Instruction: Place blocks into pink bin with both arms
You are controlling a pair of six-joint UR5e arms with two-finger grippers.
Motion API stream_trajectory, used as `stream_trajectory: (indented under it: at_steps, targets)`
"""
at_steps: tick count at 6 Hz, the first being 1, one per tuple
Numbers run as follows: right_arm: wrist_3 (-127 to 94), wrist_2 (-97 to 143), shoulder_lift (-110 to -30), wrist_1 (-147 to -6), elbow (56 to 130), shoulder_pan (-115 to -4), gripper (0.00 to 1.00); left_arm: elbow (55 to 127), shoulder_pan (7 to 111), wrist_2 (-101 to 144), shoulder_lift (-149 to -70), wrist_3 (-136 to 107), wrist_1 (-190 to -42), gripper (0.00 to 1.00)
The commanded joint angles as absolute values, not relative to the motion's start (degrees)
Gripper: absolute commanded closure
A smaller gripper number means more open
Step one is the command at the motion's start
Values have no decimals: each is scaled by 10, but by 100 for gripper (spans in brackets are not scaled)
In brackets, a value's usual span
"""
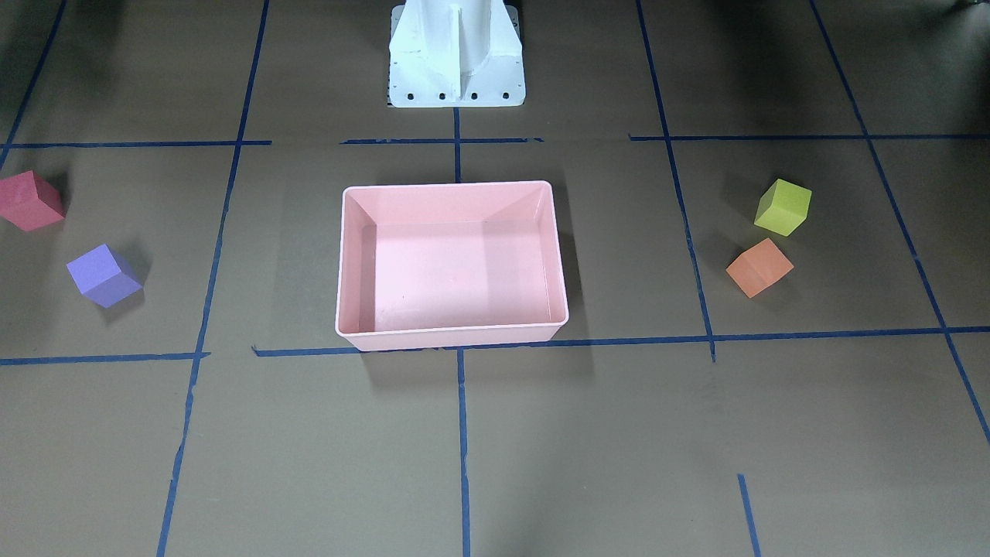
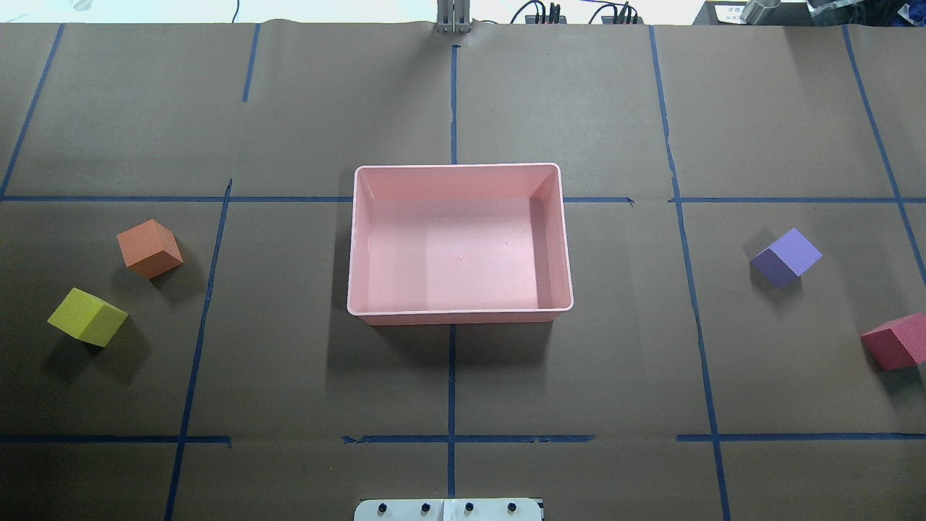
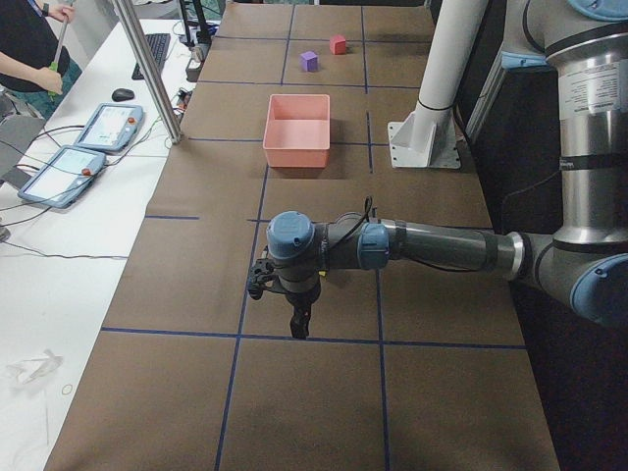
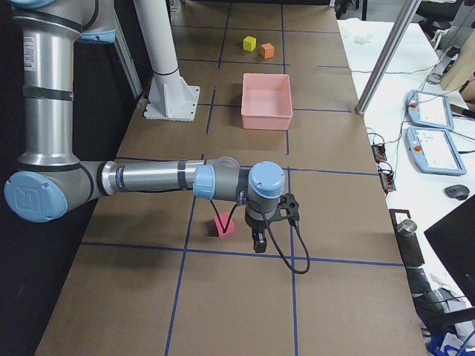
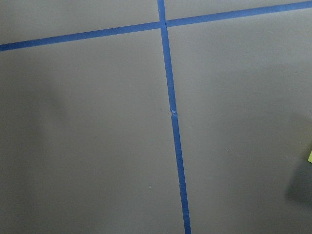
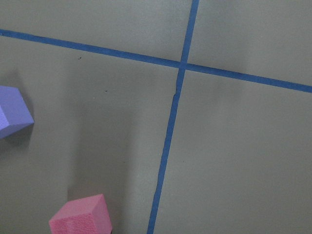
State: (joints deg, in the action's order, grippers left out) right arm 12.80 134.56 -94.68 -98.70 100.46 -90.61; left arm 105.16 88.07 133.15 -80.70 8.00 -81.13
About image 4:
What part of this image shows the red foam block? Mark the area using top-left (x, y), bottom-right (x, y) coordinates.
top-left (214, 212), bottom-right (235, 237)

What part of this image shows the white pedestal column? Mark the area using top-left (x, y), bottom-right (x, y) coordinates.
top-left (134, 0), bottom-right (200, 122)

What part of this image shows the aluminium frame post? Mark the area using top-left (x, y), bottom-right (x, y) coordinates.
top-left (355, 0), bottom-right (422, 116)

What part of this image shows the blue teach pendant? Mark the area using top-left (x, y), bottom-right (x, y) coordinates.
top-left (406, 90), bottom-right (454, 131)
top-left (405, 126), bottom-right (466, 177)

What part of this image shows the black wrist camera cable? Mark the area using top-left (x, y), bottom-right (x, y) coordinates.
top-left (209, 200), bottom-right (311, 275)

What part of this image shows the lower orange black connector box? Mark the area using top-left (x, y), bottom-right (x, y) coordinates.
top-left (378, 168), bottom-right (396, 194)

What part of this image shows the orange black connector box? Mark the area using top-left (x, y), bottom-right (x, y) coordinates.
top-left (378, 168), bottom-right (396, 194)
top-left (371, 143), bottom-right (387, 163)

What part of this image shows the silver metal cylinder weight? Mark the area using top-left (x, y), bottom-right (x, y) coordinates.
top-left (396, 219), bottom-right (417, 237)

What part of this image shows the orange foam block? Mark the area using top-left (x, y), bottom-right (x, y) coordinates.
top-left (260, 43), bottom-right (275, 59)

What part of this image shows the upper orange black connector box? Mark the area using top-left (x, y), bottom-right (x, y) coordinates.
top-left (371, 143), bottom-right (387, 163)

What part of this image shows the black computer mouse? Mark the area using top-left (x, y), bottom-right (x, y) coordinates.
top-left (443, 185), bottom-right (470, 201)

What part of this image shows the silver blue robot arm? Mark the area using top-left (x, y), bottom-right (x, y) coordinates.
top-left (4, 1), bottom-right (295, 253)

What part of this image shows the lower blue teach pendant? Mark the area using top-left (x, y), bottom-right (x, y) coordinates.
top-left (405, 126), bottom-right (466, 177)

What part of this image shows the upper blue teach pendant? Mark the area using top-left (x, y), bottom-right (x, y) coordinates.
top-left (406, 90), bottom-right (454, 131)

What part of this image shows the yellow foam block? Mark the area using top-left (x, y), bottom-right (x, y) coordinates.
top-left (242, 36), bottom-right (257, 52)

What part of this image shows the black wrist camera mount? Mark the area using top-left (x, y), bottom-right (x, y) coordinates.
top-left (276, 193), bottom-right (300, 228)

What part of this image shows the pink plastic bin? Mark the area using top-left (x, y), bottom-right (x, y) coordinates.
top-left (241, 73), bottom-right (293, 131)

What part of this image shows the black monitor corner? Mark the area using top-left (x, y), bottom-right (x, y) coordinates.
top-left (425, 199), bottom-right (474, 305)

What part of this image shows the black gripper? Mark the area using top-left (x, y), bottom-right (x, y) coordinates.
top-left (245, 211), bottom-right (267, 253)

